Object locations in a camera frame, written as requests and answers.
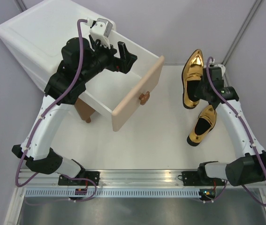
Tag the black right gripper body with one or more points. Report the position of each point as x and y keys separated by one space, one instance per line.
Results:
x=200 y=93

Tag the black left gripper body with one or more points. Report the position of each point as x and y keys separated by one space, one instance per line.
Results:
x=103 y=58

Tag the gold metallic loafer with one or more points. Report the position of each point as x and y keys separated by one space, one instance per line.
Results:
x=191 y=76
x=205 y=123

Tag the beige drawer front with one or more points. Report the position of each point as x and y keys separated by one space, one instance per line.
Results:
x=115 y=95

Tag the brown-front pulled-out drawer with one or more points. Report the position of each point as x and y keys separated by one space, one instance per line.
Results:
x=84 y=110

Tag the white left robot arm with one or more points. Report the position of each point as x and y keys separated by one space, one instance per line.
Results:
x=82 y=60

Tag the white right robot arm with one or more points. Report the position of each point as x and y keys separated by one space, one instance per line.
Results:
x=250 y=164

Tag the white plastic shoe cabinet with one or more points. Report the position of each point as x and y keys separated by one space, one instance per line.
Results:
x=36 y=36

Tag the brown bear drawer knob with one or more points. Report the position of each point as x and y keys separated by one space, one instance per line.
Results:
x=144 y=98

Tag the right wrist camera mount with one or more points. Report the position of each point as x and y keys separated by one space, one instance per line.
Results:
x=221 y=66

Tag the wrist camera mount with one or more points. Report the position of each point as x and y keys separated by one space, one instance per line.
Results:
x=100 y=30
x=221 y=66

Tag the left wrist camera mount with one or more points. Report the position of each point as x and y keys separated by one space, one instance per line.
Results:
x=100 y=30

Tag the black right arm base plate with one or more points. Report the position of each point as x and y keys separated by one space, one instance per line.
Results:
x=192 y=178

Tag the aluminium left frame post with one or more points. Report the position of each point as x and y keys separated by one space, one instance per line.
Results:
x=20 y=5

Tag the aluminium corner frame post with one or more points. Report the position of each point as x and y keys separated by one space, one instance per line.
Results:
x=245 y=25

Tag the aluminium mounting rail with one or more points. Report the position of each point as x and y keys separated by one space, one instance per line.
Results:
x=121 y=179

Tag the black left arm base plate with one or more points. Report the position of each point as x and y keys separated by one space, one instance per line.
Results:
x=87 y=178

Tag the white slotted cable duct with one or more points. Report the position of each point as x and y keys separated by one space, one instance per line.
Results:
x=114 y=192

